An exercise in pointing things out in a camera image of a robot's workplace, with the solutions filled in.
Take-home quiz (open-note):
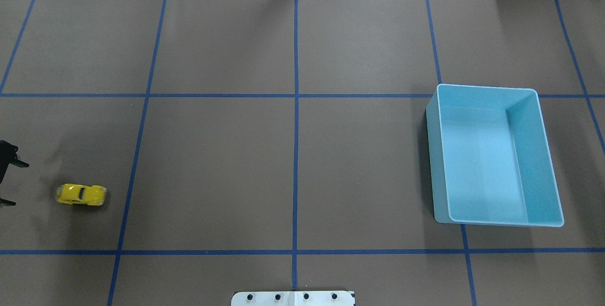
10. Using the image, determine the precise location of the light blue plastic bin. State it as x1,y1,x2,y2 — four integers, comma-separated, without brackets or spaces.
425,84,565,227

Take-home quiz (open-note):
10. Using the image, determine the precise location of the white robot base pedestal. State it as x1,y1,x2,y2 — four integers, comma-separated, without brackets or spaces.
231,290,356,306

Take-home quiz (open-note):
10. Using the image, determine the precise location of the yellow beetle toy car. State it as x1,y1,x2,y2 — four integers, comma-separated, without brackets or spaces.
54,184,107,206

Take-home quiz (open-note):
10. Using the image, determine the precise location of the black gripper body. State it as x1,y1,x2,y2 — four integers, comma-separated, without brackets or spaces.
0,140,12,183

